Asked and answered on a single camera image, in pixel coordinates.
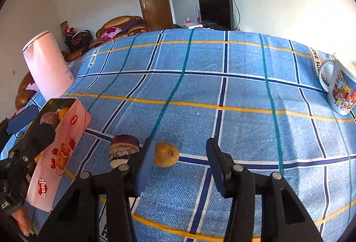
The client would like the pink electric kettle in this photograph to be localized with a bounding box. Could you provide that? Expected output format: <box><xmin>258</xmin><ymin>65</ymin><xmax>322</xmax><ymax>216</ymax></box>
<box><xmin>23</xmin><ymin>31</ymin><xmax>75</xmax><ymax>100</ymax></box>

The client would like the pink tin box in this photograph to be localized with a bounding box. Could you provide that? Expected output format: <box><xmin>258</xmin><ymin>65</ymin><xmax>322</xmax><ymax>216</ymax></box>
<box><xmin>26</xmin><ymin>98</ymin><xmax>92</xmax><ymax>212</ymax></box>

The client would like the black storage rack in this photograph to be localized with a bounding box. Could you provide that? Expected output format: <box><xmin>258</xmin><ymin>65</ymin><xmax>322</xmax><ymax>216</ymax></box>
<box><xmin>65</xmin><ymin>31</ymin><xmax>93</xmax><ymax>52</ymax></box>

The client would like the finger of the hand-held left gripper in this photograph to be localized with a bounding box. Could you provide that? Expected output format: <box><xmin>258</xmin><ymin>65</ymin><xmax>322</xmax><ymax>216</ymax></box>
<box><xmin>0</xmin><ymin>106</ymin><xmax>40</xmax><ymax>153</ymax></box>
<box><xmin>11</xmin><ymin>124</ymin><xmax>56</xmax><ymax>176</ymax></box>

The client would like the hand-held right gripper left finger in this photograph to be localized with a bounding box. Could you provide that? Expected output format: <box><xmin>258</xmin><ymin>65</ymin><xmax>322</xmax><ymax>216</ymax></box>
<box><xmin>37</xmin><ymin>138</ymin><xmax>155</xmax><ymax>242</ymax></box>

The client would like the brown wooden door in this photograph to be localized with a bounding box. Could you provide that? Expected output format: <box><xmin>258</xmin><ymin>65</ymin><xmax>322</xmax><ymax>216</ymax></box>
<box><xmin>134</xmin><ymin>0</ymin><xmax>175</xmax><ymax>32</ymax></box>

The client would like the purple blanket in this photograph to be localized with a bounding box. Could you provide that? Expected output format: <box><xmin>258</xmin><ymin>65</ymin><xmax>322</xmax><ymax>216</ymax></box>
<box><xmin>122</xmin><ymin>19</ymin><xmax>146</xmax><ymax>34</ymax></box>

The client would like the black television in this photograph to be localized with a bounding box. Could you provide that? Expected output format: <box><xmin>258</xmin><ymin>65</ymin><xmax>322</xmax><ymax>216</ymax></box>
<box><xmin>198</xmin><ymin>0</ymin><xmax>234</xmax><ymax>31</ymax></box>

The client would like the white cartoon print mug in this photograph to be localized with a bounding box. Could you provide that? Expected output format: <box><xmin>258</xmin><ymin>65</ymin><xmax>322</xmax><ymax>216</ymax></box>
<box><xmin>318</xmin><ymin>51</ymin><xmax>356</xmax><ymax>116</ymax></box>

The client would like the black power cable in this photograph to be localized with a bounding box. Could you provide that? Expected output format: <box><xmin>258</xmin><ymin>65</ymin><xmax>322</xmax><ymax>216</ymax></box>
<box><xmin>225</xmin><ymin>0</ymin><xmax>242</xmax><ymax>31</ymax></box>

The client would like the purple round fruit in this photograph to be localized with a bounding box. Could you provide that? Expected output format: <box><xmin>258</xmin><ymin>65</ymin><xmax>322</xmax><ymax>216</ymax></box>
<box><xmin>40</xmin><ymin>112</ymin><xmax>59</xmax><ymax>126</ymax></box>

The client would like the red and white box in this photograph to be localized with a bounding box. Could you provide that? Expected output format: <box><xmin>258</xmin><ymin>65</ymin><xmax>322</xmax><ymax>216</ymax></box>
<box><xmin>182</xmin><ymin>18</ymin><xmax>203</xmax><ymax>29</ymax></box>

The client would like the brown leather armchair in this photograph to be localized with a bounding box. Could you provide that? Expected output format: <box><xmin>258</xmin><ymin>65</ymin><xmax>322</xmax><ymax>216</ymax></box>
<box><xmin>95</xmin><ymin>16</ymin><xmax>148</xmax><ymax>49</ymax></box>

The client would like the person's left hand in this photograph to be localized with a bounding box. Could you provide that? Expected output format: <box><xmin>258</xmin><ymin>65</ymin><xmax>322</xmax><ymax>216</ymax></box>
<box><xmin>14</xmin><ymin>207</ymin><xmax>32</xmax><ymax>236</ymax></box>

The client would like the brown leather sofa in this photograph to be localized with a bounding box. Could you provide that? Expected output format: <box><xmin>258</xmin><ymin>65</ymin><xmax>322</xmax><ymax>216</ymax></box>
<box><xmin>14</xmin><ymin>47</ymin><xmax>89</xmax><ymax>110</ymax></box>

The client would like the round layered snack cake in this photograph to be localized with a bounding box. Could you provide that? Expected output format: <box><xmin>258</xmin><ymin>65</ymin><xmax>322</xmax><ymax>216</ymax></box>
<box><xmin>109</xmin><ymin>134</ymin><xmax>140</xmax><ymax>169</ymax></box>

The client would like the small yellow speckled fruit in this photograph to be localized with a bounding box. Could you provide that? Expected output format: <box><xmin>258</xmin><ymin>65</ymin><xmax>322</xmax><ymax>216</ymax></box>
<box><xmin>153</xmin><ymin>142</ymin><xmax>180</xmax><ymax>167</ymax></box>

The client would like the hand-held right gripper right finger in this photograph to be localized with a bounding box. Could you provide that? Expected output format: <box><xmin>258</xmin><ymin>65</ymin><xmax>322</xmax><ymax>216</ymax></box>
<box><xmin>206</xmin><ymin>138</ymin><xmax>324</xmax><ymax>242</ymax></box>

